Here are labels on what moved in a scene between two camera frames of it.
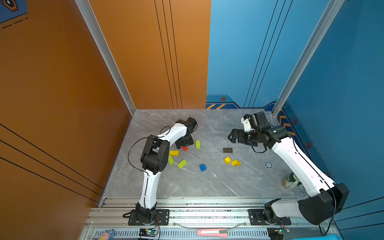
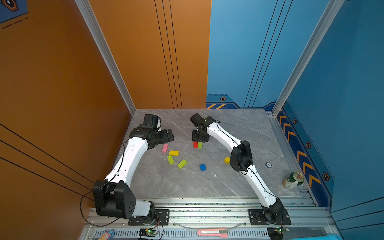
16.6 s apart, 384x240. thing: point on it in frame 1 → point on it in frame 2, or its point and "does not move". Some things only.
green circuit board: (148, 232) does not move
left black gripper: (179, 144) → (165, 138)
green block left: (171, 160) does not move
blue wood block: (203, 167) does not move
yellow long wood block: (174, 153) does not move
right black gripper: (240, 139) → (205, 139)
